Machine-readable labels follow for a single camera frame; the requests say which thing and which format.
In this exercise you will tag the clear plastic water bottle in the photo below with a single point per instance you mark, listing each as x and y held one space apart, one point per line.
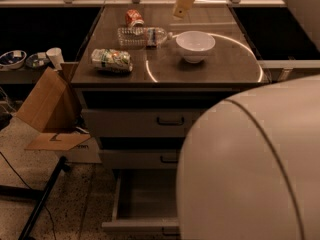
149 37

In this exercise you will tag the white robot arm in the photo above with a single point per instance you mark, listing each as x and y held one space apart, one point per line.
249 168

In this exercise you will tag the grey drawer cabinet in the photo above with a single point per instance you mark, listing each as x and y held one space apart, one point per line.
230 67

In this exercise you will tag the top grey drawer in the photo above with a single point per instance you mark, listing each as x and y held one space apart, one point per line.
120 114

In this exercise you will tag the grey drawer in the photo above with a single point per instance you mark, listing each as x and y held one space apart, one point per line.
145 202
140 152
120 114

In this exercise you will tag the middle grey drawer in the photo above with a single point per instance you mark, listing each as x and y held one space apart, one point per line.
140 152

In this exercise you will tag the bottom grey drawer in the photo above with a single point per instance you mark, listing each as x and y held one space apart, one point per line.
145 202

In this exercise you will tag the white ceramic bowl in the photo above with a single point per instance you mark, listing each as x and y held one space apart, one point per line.
195 46

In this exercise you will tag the red soda can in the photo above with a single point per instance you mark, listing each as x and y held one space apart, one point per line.
133 18

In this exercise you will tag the green white crushed can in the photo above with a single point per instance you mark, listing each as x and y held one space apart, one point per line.
112 60

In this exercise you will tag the white paper cup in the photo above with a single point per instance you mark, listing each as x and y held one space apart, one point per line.
55 56

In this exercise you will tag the blue white bowl right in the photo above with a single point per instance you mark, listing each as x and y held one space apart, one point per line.
37 61

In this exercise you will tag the brown cardboard box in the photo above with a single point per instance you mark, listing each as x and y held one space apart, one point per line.
52 109

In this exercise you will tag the black stand leg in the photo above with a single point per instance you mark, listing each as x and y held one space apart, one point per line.
40 196

